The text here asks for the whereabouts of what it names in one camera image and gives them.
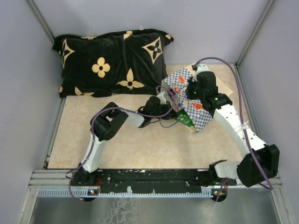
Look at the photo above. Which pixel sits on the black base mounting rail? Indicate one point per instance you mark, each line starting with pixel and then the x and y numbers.
pixel 146 181

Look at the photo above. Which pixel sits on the blue checkered paper bag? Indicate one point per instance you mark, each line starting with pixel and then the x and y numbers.
pixel 177 82

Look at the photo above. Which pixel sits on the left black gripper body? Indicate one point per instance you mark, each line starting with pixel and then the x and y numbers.
pixel 162 108

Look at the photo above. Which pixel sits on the white slotted cable duct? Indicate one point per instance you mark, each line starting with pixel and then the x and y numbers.
pixel 91 193

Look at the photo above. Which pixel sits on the green Fox's candy bag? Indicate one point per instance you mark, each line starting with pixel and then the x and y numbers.
pixel 184 118

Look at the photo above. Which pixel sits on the black pillow with beige flowers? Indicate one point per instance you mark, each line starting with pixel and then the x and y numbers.
pixel 123 62

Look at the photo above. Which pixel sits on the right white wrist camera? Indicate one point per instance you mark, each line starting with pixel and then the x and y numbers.
pixel 200 68

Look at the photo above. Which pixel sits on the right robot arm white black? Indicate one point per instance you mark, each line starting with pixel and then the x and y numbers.
pixel 259 160

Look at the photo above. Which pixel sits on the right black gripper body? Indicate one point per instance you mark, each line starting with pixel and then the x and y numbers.
pixel 194 92

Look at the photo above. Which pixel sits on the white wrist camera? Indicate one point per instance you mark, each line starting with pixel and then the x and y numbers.
pixel 164 96
pixel 200 68

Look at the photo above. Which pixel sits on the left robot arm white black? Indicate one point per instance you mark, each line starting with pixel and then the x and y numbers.
pixel 106 124

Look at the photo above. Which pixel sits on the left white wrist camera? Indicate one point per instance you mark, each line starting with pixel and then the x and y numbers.
pixel 164 96

